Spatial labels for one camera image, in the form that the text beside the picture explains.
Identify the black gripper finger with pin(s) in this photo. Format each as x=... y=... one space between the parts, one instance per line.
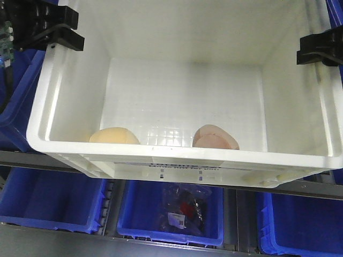
x=325 y=47

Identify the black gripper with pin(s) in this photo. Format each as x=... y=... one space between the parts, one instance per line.
x=38 y=24

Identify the cream spotted plush toy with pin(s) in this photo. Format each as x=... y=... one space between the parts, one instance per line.
x=114 y=135

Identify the white plastic tote crate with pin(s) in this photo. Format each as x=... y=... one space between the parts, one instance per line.
x=163 y=69

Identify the pink smiling plush toy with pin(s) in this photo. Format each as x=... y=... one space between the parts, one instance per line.
x=211 y=136

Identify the green circuit board left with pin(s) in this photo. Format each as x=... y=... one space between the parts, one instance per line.
x=7 y=50

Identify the blue bin upper left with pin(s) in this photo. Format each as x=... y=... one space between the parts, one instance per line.
x=27 y=66

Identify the blue bin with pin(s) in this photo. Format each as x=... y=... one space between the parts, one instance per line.
x=52 y=200
x=296 y=225
x=141 y=207
x=27 y=66

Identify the blue bin lower right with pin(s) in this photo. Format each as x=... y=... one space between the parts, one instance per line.
x=296 y=225

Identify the blue bin centre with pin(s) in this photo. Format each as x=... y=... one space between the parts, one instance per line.
x=141 y=207

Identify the clear bagged item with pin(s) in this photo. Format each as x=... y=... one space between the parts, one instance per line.
x=183 y=208

